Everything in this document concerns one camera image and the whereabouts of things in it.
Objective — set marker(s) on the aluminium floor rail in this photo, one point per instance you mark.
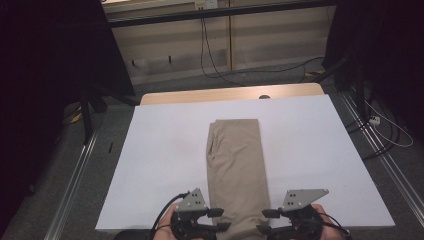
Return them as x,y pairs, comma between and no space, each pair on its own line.
71,190
393,173

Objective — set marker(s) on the beige pants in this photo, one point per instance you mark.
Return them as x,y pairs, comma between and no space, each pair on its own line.
236,166

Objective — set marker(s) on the black metal stand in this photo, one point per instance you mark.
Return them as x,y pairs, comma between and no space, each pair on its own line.
359,93
87,123

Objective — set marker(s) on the person's right hand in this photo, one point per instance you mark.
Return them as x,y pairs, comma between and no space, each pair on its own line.
330,231

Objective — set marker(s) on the small black floor object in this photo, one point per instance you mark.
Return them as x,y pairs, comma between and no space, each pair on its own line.
110,147

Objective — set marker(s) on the white power plug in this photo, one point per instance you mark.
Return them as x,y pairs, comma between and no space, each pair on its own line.
375,120

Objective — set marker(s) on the person's left hand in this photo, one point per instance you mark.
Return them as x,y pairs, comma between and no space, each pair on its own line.
167,226

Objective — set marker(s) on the black horizontal bar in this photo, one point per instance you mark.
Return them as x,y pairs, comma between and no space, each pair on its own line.
216,12

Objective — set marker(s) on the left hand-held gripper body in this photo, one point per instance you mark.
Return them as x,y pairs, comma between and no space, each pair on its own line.
193,203

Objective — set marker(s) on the beige wooden cabinet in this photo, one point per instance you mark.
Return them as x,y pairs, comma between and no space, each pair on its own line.
266,40

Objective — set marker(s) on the black curtain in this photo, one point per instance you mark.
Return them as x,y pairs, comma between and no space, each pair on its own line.
393,50

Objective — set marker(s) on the yellow floor tape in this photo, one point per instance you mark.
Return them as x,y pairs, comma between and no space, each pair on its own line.
315,73
77,117

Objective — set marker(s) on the white table mat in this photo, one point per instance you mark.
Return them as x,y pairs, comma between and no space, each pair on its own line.
160,150

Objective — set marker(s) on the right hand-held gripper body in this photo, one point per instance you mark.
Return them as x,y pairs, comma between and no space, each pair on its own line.
300,200

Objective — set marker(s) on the white wall socket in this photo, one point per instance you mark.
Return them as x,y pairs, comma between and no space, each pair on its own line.
206,4

